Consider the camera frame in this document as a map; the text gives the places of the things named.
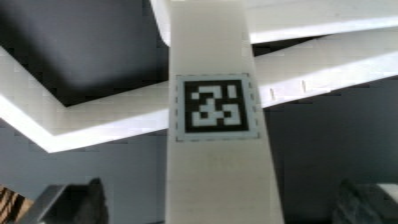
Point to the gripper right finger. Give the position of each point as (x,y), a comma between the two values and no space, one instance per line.
(366,203)

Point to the white U-shaped fence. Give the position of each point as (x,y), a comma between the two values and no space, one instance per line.
(318,66)

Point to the white desk top tray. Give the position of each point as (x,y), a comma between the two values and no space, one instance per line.
(295,20)

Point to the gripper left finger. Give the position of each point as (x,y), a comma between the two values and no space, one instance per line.
(69,204)

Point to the white desk leg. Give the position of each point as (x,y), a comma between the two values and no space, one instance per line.
(220,176)

